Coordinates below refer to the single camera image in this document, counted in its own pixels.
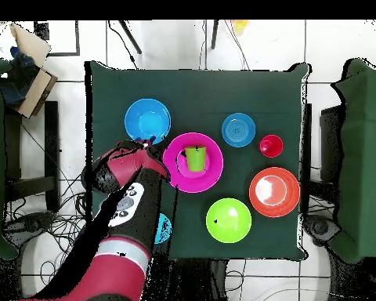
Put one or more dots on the large blue bowl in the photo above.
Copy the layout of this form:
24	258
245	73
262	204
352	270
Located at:
147	120

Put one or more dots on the green cup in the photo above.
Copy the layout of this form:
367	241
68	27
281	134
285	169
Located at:
195	158

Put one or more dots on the small ribbed light blue bowl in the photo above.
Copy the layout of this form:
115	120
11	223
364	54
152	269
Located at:
165	229

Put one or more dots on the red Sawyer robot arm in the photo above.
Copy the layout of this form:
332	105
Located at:
119	276

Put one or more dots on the grey robot base foot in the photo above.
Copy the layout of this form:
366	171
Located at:
321	227
28	224

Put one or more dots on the large magenta bowl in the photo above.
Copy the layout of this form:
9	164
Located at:
206	175

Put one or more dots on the dark green tablecloth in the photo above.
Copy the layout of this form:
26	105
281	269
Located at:
200	91

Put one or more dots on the blue straight-sided bowl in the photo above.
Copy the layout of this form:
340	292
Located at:
238	129

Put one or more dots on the black tripod leg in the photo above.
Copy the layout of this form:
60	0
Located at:
214	34
130	36

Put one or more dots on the green bowl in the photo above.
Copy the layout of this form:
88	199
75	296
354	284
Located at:
228	220

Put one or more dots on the cardboard box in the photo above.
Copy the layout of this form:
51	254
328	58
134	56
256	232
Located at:
34	91

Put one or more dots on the red cup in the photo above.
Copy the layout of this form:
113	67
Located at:
271	146

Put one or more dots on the orange bowl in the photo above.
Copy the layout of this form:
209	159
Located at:
274	192

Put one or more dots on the dark blue cloth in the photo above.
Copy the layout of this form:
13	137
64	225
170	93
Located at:
18	78

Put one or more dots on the yellow object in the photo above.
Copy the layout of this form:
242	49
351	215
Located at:
239	25

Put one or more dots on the black box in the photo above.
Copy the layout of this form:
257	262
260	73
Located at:
330	141

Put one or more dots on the black stool frame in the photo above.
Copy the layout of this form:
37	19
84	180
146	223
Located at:
51	141

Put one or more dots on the black square frame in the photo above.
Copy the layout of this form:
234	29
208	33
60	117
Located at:
77	37

